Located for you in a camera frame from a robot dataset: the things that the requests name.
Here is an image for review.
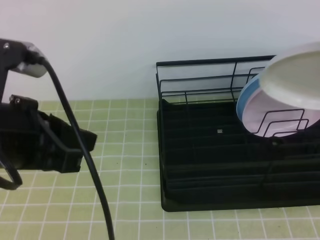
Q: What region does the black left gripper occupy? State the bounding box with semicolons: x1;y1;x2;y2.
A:
0;94;98;173

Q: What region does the white round plate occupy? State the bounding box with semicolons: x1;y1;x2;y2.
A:
259;42;320;110

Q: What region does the blue plate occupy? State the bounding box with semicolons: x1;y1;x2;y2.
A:
236;74;263;132

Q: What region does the pink plate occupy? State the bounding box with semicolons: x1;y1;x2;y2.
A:
244;91;320;138

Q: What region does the black thick cable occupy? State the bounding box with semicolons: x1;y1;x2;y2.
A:
37;56;116;240

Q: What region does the thin black cable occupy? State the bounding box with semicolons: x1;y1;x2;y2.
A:
0;149;23;191

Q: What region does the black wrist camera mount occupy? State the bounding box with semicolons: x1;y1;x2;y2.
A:
0;38;47;97

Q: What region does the black wire dish rack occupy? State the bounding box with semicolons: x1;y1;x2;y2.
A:
155;55;320;212

